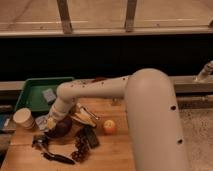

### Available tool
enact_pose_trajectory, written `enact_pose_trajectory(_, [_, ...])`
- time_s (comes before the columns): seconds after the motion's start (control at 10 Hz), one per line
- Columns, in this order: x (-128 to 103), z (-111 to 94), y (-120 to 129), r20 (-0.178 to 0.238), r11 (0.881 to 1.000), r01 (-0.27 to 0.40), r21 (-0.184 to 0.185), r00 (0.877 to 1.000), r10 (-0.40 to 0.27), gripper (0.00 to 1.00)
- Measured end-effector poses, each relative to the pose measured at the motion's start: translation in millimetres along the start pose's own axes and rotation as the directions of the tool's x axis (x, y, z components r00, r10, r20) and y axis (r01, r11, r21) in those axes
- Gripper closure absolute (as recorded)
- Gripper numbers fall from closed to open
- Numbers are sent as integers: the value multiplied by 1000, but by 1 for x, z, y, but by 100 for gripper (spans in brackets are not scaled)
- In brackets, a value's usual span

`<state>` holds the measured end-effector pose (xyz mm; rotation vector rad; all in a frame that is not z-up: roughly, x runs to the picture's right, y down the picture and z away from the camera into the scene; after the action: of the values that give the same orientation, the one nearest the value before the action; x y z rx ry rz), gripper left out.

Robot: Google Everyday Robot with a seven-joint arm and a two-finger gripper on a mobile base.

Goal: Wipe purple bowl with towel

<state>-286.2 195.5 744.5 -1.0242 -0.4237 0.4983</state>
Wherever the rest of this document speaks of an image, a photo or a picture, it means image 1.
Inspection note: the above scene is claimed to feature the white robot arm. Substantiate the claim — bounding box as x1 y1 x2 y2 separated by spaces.
45 68 189 171

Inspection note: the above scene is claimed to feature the purple bowl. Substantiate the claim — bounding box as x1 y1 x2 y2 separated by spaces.
45 116 72 138

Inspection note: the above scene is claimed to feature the brown patterned towel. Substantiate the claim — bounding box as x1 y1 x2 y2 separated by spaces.
71 126 100 163

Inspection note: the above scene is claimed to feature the small blue-white packet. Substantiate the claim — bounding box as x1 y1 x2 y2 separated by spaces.
35 115 48 131

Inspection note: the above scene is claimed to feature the beige cylindrical cup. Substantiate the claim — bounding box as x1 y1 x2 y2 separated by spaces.
13 108 35 129

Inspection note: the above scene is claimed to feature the grey sponge block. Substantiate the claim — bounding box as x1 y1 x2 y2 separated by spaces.
42 88 56 104

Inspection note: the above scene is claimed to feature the green plastic tray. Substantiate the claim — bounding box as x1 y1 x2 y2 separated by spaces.
15 77 73 114

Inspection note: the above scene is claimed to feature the yellow toy apple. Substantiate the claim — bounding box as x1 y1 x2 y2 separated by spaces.
103 120 116 134

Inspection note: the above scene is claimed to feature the metal faucet pipe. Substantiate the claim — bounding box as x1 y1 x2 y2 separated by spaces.
195 60 213 82

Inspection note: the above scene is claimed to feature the black handled utensil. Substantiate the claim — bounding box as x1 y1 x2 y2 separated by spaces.
42 150 75 165

